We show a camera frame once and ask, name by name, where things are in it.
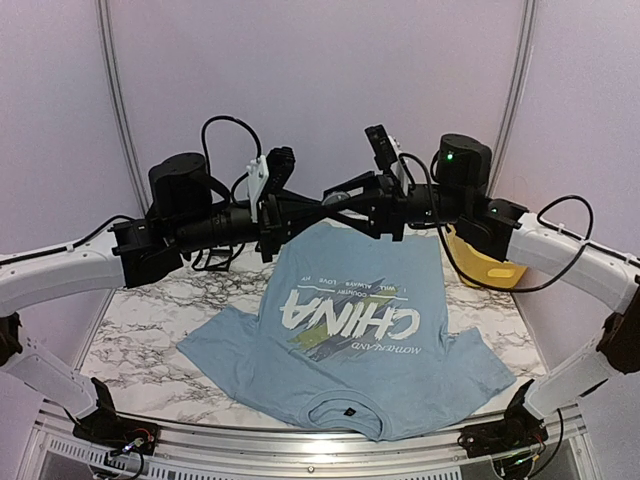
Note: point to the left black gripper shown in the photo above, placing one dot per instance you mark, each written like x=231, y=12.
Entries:
x=276, y=223

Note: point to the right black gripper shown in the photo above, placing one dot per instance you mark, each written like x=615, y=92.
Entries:
x=390, y=205

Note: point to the black brooch box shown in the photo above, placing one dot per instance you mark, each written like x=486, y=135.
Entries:
x=218, y=259

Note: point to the light blue printed t-shirt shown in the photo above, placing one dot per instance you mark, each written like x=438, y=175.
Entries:
x=351, y=332

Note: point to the white round brooch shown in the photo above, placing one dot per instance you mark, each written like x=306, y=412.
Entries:
x=333, y=197

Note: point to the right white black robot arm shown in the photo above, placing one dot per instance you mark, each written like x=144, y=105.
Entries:
x=506, y=231

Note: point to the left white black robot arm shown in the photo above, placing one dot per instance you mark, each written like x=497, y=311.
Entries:
x=191, y=211

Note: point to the yellow plastic basket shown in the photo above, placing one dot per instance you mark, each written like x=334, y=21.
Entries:
x=481, y=267

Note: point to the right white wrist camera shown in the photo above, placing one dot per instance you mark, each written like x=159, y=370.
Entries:
x=386, y=152

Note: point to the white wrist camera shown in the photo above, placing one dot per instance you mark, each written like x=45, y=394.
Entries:
x=268, y=174
x=386, y=152

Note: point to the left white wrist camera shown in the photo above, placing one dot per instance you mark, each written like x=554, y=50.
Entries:
x=268, y=174

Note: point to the left aluminium wall post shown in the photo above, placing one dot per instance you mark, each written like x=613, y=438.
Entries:
x=116, y=96

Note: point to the aluminium wall post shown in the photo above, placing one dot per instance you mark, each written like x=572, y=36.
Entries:
x=116, y=96
x=524, y=47

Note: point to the right aluminium wall post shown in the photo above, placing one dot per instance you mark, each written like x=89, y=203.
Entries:
x=524, y=47

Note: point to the aluminium front frame rail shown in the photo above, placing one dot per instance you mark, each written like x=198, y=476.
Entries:
x=192, y=451

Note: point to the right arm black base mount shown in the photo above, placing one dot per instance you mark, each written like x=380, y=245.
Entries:
x=518, y=428

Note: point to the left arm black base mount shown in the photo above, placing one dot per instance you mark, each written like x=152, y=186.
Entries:
x=105, y=426

